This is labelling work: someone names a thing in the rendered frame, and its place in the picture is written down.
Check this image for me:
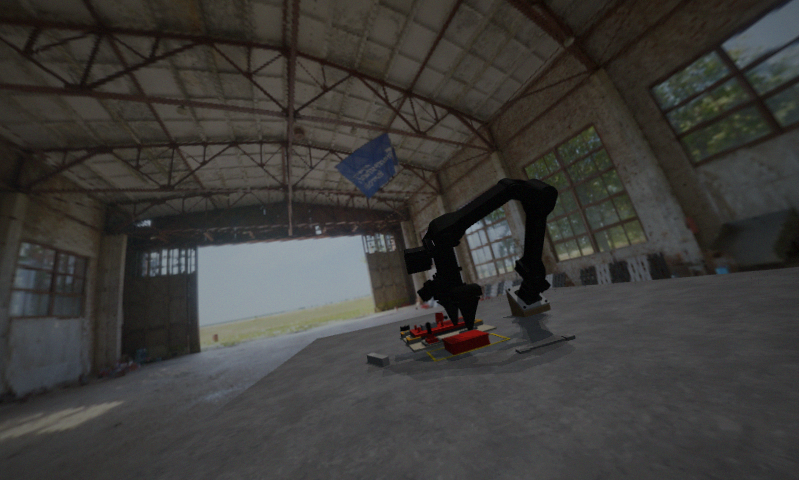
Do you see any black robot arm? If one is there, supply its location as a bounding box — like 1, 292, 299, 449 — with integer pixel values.
404, 178, 558, 305

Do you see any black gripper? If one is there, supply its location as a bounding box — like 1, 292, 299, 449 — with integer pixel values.
433, 263, 483, 330

